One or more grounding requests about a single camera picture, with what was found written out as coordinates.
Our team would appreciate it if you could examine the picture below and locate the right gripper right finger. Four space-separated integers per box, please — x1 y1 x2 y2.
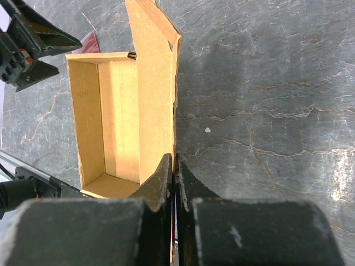
175 156 344 265

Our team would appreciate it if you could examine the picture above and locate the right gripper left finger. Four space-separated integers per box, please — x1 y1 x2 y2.
1 154 173 265

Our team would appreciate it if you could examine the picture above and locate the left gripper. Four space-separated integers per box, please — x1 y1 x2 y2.
1 1 82 92

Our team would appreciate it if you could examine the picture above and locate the brown cardboard box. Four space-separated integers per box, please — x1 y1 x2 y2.
65 0 182 266

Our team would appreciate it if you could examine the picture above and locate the small red packet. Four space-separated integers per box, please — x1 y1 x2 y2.
72 31 100 54

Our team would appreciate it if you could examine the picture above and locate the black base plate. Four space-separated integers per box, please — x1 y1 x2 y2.
0 166 92 219

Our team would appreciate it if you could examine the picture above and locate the aluminium front rail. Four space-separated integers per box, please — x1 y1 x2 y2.
1 150 50 180

